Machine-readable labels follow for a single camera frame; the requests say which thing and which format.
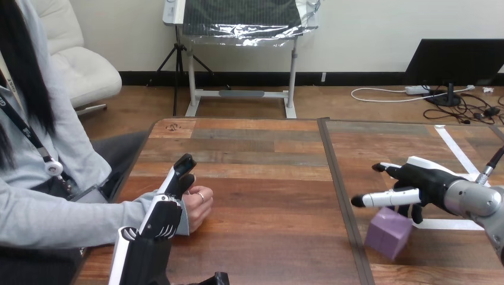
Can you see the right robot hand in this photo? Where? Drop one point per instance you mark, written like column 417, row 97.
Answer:
column 425, row 179

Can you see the person's hand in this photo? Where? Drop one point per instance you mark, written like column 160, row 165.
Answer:
column 199, row 208

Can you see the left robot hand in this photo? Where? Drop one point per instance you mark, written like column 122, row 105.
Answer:
column 157, row 224

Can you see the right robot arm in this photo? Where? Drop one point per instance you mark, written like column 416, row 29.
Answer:
column 476, row 200

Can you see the person's forearm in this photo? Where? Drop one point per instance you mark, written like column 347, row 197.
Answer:
column 78, row 220

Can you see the purple block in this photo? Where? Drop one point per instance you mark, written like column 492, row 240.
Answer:
column 388, row 234

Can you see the person's body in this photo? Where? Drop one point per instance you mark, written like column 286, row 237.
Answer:
column 67, row 137

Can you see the white power strip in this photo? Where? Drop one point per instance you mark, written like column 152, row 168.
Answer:
column 416, row 90

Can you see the dark screen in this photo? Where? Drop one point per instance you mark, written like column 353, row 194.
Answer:
column 453, row 61

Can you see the white desk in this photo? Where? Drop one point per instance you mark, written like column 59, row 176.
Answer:
column 240, row 93

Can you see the black tripod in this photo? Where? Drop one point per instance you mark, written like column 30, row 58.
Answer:
column 179, row 59

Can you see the white cushioned chair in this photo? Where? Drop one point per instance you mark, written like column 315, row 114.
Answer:
column 84, row 71

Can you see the foil sheet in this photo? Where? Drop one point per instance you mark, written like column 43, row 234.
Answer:
column 244, row 31

